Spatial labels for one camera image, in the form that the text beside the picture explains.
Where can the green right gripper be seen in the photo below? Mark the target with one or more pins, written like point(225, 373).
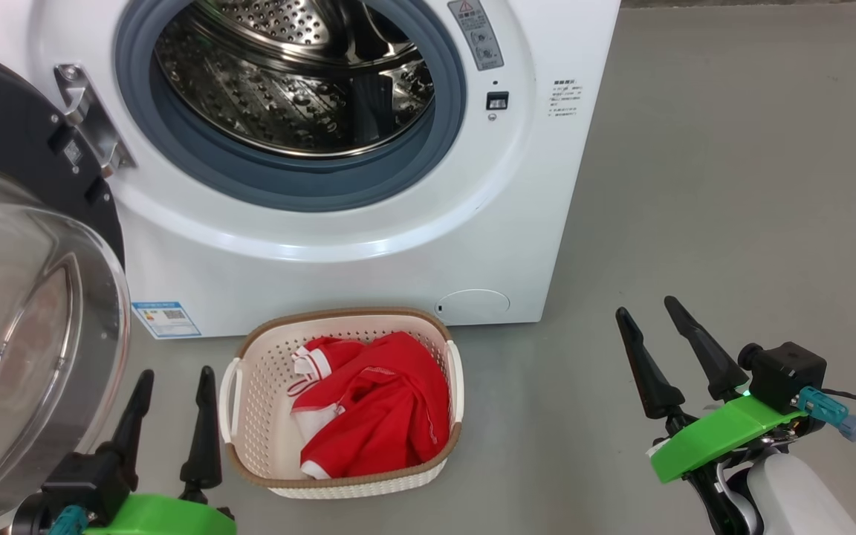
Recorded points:
point(718, 438)

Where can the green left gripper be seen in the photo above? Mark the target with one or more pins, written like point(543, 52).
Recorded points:
point(160, 516)

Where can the black round glass washer door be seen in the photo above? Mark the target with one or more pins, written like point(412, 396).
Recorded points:
point(27, 334)

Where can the red shirt white collar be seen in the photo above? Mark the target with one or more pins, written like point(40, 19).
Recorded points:
point(383, 409)

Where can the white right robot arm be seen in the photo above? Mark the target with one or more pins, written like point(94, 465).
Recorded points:
point(799, 498)

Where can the cream perforated laundry basket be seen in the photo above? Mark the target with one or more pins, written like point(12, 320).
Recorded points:
point(264, 386)

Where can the white washing machine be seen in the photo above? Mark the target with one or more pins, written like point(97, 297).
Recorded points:
point(398, 238)

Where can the black door lock slot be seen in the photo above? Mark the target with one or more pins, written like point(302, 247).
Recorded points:
point(498, 100)

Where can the metal door hinge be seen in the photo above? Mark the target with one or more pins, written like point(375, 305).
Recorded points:
point(93, 122)

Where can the steel washer drum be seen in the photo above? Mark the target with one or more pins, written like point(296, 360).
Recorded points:
point(287, 82)

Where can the blue energy label sticker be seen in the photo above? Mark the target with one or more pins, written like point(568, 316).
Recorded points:
point(166, 319)

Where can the round white filter cover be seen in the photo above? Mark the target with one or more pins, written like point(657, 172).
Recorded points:
point(472, 306)

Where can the grey warning sticker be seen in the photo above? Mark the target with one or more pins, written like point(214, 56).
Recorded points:
point(476, 33)

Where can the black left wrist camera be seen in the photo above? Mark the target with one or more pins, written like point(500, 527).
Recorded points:
point(79, 483)

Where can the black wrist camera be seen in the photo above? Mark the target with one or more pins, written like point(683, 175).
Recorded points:
point(79, 483)
point(788, 375)

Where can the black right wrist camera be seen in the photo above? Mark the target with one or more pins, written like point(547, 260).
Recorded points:
point(788, 375)

